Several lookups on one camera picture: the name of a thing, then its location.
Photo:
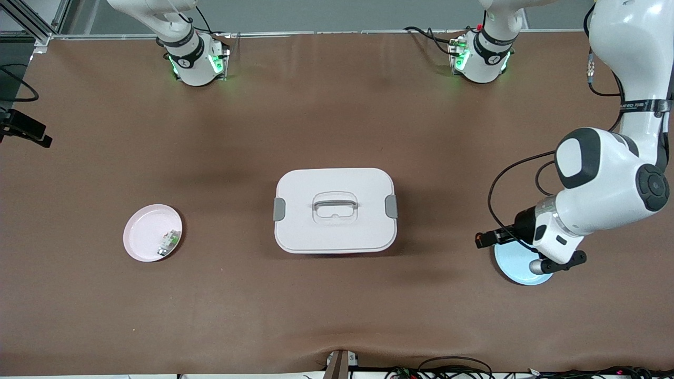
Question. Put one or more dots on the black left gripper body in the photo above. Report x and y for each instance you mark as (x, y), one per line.
(523, 223)

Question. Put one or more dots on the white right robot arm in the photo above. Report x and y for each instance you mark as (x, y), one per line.
(192, 58)

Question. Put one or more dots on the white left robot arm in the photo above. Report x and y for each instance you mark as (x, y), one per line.
(605, 173)

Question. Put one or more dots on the light blue round plate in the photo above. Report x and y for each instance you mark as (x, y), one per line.
(518, 268)

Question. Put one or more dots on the pink round plate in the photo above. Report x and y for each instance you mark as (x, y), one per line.
(145, 231)

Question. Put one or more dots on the white lidded storage box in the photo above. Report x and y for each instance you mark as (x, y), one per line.
(337, 237)

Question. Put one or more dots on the aluminium frame post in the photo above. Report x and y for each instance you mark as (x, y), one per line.
(42, 37)

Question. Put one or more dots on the green and white switch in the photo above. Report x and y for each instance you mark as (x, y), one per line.
(168, 243)

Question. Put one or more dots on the metal table edge bracket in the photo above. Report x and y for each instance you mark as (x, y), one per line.
(339, 366)

